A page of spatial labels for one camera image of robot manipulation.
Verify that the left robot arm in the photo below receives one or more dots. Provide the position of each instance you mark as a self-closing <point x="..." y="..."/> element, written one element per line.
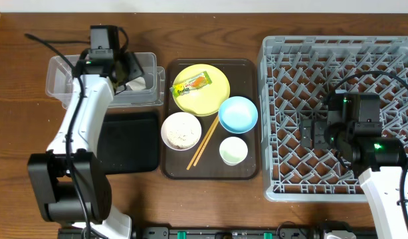
<point x="69" y="184"/>

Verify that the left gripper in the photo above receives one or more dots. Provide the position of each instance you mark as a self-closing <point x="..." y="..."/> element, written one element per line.
<point x="137" y="70"/>

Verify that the grey dishwasher rack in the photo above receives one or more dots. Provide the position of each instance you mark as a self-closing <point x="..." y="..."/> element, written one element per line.
<point x="294" y="74"/>

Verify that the wooden chopstick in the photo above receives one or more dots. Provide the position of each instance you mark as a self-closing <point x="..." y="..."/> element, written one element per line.
<point x="206" y="142"/>
<point x="201" y="143"/>

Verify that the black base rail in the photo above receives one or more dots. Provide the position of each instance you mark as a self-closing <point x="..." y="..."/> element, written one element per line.
<point x="165" y="233"/>

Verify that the black plastic tray bin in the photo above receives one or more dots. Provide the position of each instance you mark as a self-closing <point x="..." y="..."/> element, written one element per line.
<point x="129" y="143"/>

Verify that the light blue bowl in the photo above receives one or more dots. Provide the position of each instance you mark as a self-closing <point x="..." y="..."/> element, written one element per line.
<point x="238" y="114"/>

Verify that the green orange snack wrapper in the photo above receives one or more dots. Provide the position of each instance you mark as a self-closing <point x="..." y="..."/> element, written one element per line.
<point x="190" y="84"/>

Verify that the white tissue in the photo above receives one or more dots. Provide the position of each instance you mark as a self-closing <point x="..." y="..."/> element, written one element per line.
<point x="137" y="84"/>

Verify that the white cup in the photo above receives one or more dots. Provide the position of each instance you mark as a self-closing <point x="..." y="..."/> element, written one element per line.
<point x="233" y="150"/>

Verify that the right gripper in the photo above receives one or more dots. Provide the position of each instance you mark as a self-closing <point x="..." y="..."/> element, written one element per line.
<point x="319" y="125"/>

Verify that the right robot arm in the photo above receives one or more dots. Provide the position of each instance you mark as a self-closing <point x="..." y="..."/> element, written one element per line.
<point x="378" y="162"/>

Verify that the white pink bowl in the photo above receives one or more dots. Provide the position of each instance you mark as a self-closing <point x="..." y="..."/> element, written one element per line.
<point x="167" y="132"/>

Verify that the yellow plate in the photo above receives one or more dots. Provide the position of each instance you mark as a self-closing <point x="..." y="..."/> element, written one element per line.
<point x="205" y="100"/>

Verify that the clear plastic waste bin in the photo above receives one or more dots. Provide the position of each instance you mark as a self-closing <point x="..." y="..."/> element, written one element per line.
<point x="59" y="84"/>

